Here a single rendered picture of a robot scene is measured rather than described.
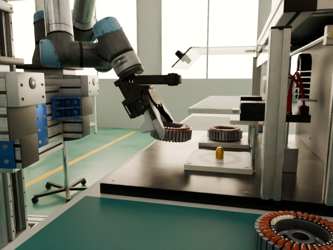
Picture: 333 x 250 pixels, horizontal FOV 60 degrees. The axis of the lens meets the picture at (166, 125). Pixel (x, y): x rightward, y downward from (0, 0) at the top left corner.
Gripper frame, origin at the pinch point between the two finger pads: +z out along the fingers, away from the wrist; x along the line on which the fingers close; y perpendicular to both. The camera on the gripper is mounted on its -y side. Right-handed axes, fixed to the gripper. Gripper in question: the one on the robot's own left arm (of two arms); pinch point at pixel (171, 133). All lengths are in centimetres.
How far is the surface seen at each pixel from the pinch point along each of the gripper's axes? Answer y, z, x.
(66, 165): 133, -10, -129
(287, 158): -23.1, 16.0, 8.9
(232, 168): -12.0, 12.2, 12.7
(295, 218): -20.1, 16.3, 34.4
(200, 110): 16, 2, -152
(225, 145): -9.6, 11.1, -11.5
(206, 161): -7.0, 9.1, 8.9
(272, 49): -28.7, -5.7, 25.5
